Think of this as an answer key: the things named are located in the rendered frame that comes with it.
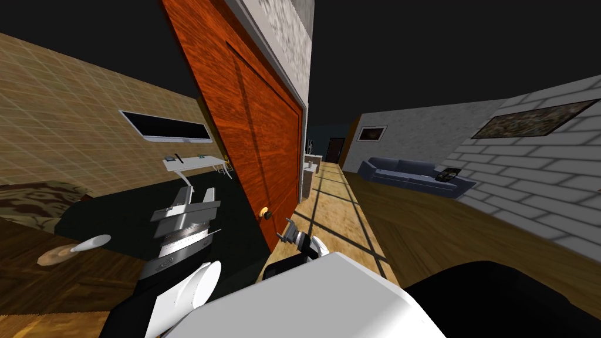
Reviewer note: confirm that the white cabinet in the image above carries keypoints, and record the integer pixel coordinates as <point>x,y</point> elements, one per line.
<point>310,176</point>

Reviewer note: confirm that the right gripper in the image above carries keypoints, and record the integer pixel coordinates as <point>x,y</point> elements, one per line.
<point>294,236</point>

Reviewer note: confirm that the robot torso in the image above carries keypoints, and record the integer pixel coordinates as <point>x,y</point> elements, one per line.
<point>310,305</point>

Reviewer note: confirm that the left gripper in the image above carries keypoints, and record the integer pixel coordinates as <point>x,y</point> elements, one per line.
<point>185,219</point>

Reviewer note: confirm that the white oblong object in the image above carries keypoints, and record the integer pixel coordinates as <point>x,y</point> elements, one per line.
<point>91,243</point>

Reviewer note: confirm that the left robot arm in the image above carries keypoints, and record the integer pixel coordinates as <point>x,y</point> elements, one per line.
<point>173,286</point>

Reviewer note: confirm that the tan round disc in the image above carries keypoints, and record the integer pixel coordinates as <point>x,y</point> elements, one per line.
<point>54,256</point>

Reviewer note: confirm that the large brown wall picture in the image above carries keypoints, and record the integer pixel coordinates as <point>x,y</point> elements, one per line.
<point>530,119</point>

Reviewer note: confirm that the white desk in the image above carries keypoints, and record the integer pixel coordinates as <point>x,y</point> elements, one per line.
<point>192,163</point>

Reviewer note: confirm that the black wall television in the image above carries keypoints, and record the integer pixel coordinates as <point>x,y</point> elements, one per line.
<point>169,126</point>

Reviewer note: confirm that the small framed dark picture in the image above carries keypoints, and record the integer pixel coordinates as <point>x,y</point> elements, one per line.
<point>371,133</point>

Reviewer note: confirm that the yellow and black door knob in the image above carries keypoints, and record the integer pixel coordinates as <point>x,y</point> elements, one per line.
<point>265,213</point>

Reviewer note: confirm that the brown patterned bed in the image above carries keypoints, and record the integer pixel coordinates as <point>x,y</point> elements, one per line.
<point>33,202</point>

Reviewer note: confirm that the orange wooden door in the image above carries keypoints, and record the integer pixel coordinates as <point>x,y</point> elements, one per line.
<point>253,117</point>

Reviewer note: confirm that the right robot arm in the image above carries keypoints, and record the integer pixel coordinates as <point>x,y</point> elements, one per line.
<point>497,305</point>

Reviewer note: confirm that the dark brown door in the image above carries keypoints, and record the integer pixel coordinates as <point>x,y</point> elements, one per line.
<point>335,150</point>

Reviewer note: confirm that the blue sofa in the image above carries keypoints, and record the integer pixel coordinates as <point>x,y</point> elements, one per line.
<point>408,176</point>

